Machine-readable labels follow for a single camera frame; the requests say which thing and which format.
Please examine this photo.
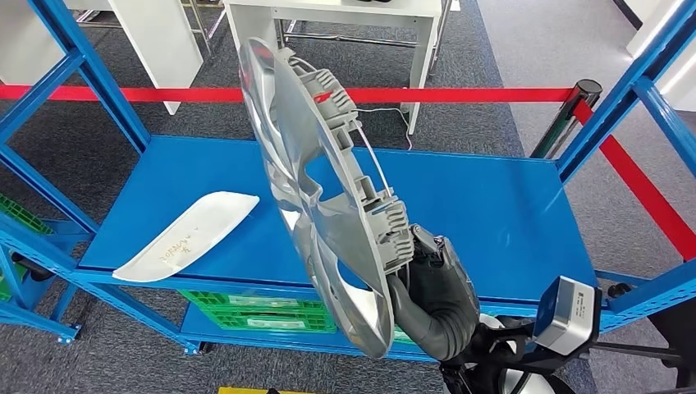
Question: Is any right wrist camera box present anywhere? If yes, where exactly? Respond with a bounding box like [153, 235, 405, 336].
[531, 275, 603, 359]

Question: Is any chrome metal frame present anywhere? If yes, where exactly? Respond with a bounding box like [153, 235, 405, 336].
[280, 16, 436, 62]

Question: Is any black capped stanchion post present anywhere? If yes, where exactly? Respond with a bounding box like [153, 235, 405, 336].
[529, 78, 605, 162]

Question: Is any white plastic trim part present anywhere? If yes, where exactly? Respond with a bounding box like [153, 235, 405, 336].
[111, 190, 261, 284]

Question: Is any black office chair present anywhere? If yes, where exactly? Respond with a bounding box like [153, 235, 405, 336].
[589, 282, 696, 390]

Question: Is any grey plastic wheel hubcap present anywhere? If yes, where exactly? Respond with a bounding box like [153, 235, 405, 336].
[238, 36, 417, 360]

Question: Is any white power cable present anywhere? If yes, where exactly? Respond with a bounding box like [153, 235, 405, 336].
[355, 106, 414, 150]

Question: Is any black ribbed tube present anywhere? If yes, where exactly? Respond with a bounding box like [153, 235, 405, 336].
[11, 252, 56, 282]

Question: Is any blue metal shelf rack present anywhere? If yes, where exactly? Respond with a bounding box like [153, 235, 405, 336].
[0, 0, 696, 364]
[0, 241, 83, 345]

